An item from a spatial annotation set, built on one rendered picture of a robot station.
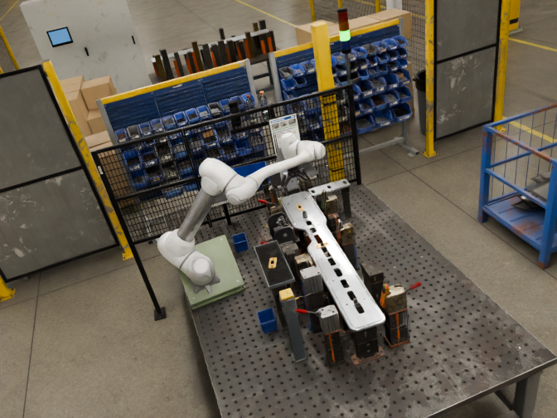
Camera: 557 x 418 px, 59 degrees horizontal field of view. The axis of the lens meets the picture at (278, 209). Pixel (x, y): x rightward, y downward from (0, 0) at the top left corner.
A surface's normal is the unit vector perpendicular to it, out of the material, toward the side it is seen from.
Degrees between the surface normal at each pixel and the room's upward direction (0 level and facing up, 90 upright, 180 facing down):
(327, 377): 0
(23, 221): 90
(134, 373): 0
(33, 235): 91
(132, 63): 90
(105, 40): 90
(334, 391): 0
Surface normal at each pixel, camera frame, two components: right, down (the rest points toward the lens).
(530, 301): -0.17, -0.83
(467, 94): 0.36, 0.45
